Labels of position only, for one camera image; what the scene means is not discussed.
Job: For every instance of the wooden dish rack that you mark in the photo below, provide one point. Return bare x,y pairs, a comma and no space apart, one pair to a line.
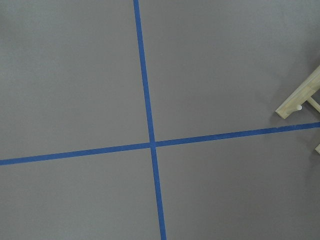
301,95

